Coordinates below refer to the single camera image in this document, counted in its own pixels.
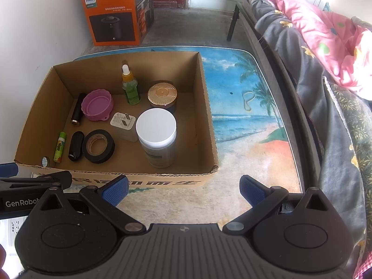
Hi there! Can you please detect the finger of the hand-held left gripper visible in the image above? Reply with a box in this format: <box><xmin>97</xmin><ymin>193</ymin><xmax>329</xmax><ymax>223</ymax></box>
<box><xmin>0</xmin><ymin>162</ymin><xmax>73</xmax><ymax>194</ymax></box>

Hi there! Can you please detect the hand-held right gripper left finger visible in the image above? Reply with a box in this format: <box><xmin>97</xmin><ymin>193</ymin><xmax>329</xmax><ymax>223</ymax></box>
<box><xmin>27</xmin><ymin>175</ymin><xmax>147</xmax><ymax>235</ymax></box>

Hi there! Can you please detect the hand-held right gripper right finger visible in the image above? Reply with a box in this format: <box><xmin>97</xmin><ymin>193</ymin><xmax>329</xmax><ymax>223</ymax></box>
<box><xmin>222</xmin><ymin>175</ymin><xmax>339</xmax><ymax>235</ymax></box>

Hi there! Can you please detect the green lip balm tube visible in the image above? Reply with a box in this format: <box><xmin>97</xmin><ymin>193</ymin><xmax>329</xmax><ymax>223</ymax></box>
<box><xmin>52</xmin><ymin>131</ymin><xmax>67</xmax><ymax>163</ymax></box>

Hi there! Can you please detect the brown cardboard box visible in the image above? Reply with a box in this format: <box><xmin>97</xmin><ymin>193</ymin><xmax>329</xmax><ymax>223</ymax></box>
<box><xmin>14</xmin><ymin>51</ymin><xmax>220</xmax><ymax>187</ymax></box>

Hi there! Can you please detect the green dropper bottle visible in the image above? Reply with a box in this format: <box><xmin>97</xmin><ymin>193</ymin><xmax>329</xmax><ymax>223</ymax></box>
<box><xmin>121</xmin><ymin>64</ymin><xmax>142</xmax><ymax>106</ymax></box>

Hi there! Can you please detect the person's left hand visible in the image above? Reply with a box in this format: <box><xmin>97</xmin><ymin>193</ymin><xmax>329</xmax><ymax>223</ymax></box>
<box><xmin>0</xmin><ymin>242</ymin><xmax>11</xmax><ymax>279</ymax></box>

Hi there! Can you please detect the black tape roll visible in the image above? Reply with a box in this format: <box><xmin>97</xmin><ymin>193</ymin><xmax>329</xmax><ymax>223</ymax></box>
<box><xmin>82</xmin><ymin>129</ymin><xmax>116</xmax><ymax>164</ymax></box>

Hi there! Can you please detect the small black oval case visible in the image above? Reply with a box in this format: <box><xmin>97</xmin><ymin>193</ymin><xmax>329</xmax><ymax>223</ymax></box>
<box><xmin>68</xmin><ymin>131</ymin><xmax>85</xmax><ymax>162</ymax></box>

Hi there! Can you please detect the white charger plug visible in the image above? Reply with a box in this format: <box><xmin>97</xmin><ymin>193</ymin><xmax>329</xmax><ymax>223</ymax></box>
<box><xmin>110</xmin><ymin>111</ymin><xmax>139</xmax><ymax>143</ymax></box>

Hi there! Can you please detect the jar with white lid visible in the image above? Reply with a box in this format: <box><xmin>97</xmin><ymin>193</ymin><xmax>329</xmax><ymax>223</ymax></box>
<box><xmin>135</xmin><ymin>108</ymin><xmax>178</xmax><ymax>169</ymax></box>

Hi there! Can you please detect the pink silicone cup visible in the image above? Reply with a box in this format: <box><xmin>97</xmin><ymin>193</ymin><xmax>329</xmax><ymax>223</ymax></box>
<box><xmin>81</xmin><ymin>90</ymin><xmax>114</xmax><ymax>122</ymax></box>

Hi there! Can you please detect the black cylinder with gold end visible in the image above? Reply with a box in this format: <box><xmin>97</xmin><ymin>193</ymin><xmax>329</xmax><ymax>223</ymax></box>
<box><xmin>70</xmin><ymin>93</ymin><xmax>87</xmax><ymax>126</ymax></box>

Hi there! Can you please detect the rubber band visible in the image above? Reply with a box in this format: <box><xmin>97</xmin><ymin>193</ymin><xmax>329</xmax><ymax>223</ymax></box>
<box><xmin>241</xmin><ymin>91</ymin><xmax>255</xmax><ymax>112</ymax></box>

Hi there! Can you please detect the jar with gold lid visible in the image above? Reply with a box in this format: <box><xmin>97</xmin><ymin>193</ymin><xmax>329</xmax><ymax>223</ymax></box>
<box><xmin>147</xmin><ymin>80</ymin><xmax>178</xmax><ymax>114</ymax></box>

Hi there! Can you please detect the green floral blanket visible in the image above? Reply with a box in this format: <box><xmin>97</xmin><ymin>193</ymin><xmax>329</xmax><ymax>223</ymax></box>
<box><xmin>322</xmin><ymin>77</ymin><xmax>372</xmax><ymax>199</ymax></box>

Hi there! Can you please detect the red checked cloth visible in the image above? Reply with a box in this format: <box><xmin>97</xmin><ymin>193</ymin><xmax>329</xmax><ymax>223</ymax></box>
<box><xmin>352</xmin><ymin>249</ymin><xmax>372</xmax><ymax>279</ymax></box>

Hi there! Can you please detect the grey printed blanket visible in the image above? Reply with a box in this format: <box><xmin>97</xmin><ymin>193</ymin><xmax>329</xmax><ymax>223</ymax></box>
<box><xmin>251</xmin><ymin>0</ymin><xmax>368</xmax><ymax>239</ymax></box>

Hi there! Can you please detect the pink printed blanket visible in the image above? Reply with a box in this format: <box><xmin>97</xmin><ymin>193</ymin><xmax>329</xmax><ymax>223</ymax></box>
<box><xmin>265</xmin><ymin>0</ymin><xmax>372</xmax><ymax>94</ymax></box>

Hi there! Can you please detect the orange appliance carton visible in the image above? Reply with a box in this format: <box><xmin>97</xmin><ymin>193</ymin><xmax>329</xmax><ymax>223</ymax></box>
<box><xmin>80</xmin><ymin>0</ymin><xmax>155</xmax><ymax>47</ymax></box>

